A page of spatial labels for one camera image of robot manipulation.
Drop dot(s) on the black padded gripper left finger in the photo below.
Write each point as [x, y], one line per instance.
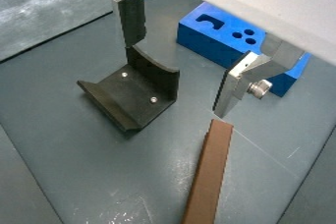
[129, 10]

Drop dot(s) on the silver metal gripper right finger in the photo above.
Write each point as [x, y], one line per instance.
[246, 76]

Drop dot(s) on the black curved fixture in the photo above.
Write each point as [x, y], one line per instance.
[136, 93]

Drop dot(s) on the blue shape sorting block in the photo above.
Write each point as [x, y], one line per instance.
[217, 35]

